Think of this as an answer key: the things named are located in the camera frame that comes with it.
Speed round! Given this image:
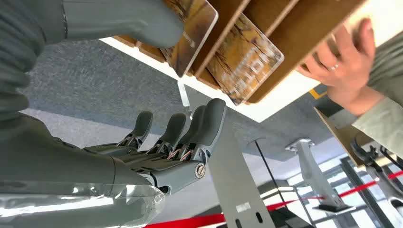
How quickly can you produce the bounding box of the wooden slotted card holder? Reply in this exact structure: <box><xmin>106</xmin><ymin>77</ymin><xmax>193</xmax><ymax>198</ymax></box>
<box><xmin>112</xmin><ymin>0</ymin><xmax>366</xmax><ymax>105</ymax></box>

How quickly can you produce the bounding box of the yellow-brown printed card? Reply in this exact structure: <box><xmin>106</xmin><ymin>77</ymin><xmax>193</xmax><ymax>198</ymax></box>
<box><xmin>206</xmin><ymin>13</ymin><xmax>285</xmax><ymax>106</ymax></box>
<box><xmin>160</xmin><ymin>0</ymin><xmax>219</xmax><ymax>79</ymax></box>

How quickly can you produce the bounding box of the brown wooden board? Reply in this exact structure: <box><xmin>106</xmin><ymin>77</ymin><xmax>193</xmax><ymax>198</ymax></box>
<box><xmin>314</xmin><ymin>107</ymin><xmax>388</xmax><ymax>168</ymax></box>

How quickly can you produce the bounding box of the white metal stand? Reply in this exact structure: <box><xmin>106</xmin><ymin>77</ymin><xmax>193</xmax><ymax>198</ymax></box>
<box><xmin>285</xmin><ymin>138</ymin><xmax>357</xmax><ymax>215</ymax></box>

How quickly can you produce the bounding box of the ribbed grey right arm sleeve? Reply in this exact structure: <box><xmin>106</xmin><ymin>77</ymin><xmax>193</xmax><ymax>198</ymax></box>
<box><xmin>0</xmin><ymin>0</ymin><xmax>64</xmax><ymax>123</ymax></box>

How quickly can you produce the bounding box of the thin black pole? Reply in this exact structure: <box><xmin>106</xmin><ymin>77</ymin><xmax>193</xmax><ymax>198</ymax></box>
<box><xmin>253</xmin><ymin>140</ymin><xmax>316</xmax><ymax>228</ymax></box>

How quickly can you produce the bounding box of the red barrier tape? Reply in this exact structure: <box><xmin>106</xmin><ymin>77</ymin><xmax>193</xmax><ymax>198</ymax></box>
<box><xmin>144</xmin><ymin>171</ymin><xmax>403</xmax><ymax>228</ymax></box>

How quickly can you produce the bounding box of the grey metal table leg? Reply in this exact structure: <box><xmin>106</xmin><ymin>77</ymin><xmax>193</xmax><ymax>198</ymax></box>
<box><xmin>178</xmin><ymin>80</ymin><xmax>277</xmax><ymax>228</ymax></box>

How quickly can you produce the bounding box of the black cable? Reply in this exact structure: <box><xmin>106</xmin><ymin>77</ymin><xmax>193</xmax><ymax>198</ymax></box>
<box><xmin>350</xmin><ymin>132</ymin><xmax>380</xmax><ymax>166</ymax></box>
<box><xmin>379</xmin><ymin>145</ymin><xmax>403</xmax><ymax>172</ymax></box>

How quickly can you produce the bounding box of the dark window frame post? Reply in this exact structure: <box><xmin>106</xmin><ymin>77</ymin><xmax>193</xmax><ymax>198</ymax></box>
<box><xmin>339</xmin><ymin>156</ymin><xmax>388</xmax><ymax>228</ymax></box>

